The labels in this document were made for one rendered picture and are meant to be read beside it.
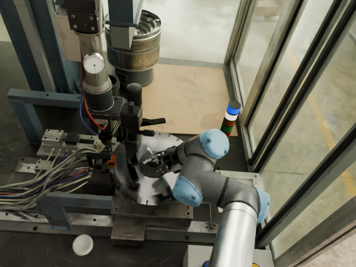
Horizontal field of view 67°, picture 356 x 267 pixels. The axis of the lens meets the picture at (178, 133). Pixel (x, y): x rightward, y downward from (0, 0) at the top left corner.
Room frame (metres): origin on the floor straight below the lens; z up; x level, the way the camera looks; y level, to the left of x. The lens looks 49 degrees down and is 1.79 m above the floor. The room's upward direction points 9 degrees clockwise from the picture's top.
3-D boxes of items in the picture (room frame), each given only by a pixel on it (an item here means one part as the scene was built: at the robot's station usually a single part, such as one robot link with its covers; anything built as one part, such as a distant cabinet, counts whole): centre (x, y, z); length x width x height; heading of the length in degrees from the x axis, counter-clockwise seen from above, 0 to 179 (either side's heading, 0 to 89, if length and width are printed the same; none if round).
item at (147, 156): (0.57, 0.07, 0.96); 0.11 x 0.11 x 0.03
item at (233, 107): (0.73, -0.19, 1.14); 0.05 x 0.04 x 0.03; 5
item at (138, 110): (0.53, 0.14, 1.17); 0.06 x 0.05 x 0.20; 86
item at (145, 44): (1.32, 0.32, 0.93); 0.31 x 0.31 x 0.36
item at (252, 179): (0.54, -0.27, 0.82); 0.18 x 0.18 x 0.15; 5
